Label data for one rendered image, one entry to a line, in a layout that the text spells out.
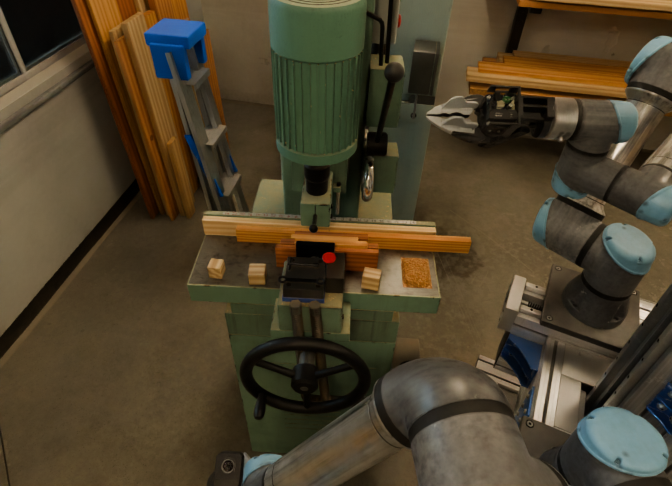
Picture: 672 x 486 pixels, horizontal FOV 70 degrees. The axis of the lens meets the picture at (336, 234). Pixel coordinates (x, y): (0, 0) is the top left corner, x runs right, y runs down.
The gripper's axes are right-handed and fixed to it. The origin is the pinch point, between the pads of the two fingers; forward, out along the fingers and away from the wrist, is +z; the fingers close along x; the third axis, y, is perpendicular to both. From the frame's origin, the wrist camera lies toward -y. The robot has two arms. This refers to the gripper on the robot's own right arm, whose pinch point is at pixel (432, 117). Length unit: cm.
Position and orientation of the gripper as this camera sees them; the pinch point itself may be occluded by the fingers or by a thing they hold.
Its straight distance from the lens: 93.8
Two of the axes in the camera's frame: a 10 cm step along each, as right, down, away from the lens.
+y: -0.1, -1.4, -9.9
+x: -0.5, 9.9, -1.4
